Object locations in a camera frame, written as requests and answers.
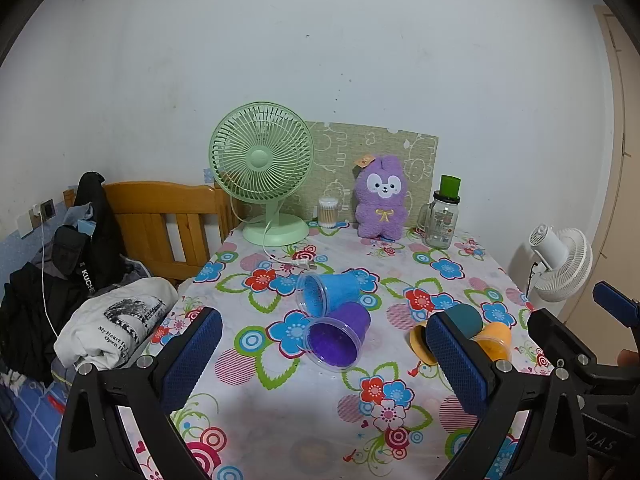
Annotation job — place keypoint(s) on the glass mug jar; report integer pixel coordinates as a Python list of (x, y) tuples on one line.
[(442, 225)]

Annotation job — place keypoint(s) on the cotton swab jar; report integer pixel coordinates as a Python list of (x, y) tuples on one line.
[(328, 212)]

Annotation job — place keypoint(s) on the dark wall socket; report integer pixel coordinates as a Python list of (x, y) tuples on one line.
[(47, 208)]

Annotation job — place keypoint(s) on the blue wall sticker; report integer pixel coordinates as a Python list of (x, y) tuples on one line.
[(208, 175)]

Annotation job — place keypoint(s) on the black bag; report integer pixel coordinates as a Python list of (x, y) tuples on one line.
[(97, 220)]

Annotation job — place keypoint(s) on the purple plush toy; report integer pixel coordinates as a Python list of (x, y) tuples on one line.
[(382, 210)]

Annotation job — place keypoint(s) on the blue plastic cup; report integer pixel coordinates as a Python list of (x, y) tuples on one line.
[(340, 290)]

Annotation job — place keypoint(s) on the blue checked bed sheet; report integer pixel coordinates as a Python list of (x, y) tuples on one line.
[(35, 410)]

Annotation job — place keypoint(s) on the dark teal plastic cup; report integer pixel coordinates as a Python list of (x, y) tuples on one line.
[(465, 317)]

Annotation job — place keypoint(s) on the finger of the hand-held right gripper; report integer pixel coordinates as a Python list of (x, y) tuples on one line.
[(617, 305), (557, 337)]

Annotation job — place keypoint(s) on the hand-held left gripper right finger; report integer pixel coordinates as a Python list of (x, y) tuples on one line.
[(457, 365)]

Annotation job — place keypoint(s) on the dark clothes pile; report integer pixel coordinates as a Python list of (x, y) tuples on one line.
[(25, 320)]

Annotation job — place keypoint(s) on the blue denim cloth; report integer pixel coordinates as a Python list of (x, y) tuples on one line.
[(75, 217)]

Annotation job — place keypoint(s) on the white printed shirt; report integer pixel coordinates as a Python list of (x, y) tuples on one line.
[(150, 292)]

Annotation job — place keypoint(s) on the green cup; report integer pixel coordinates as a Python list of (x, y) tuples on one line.
[(450, 186)]

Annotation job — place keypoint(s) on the white desk fan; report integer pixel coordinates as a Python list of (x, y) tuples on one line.
[(565, 265)]

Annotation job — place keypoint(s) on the yellow plastic cup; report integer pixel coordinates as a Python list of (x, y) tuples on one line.
[(417, 342)]

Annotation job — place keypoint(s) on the beige door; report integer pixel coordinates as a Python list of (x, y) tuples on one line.
[(617, 160)]

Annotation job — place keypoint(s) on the purple plastic cup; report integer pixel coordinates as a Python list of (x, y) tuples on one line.
[(350, 317)]

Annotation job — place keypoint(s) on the wooden bed headboard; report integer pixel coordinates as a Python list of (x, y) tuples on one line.
[(150, 200)]

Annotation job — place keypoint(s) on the green desk fan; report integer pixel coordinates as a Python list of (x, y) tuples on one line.
[(260, 157)]

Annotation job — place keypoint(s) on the beige patterned board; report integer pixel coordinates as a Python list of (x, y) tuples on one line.
[(350, 145)]

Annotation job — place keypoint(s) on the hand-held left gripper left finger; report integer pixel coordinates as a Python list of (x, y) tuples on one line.
[(192, 355)]

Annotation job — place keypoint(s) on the orange plastic cup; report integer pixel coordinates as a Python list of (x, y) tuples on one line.
[(497, 337)]

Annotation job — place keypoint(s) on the floral tablecloth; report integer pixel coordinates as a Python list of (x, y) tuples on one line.
[(300, 410)]

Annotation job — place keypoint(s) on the person's right hand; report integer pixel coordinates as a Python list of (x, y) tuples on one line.
[(627, 358)]

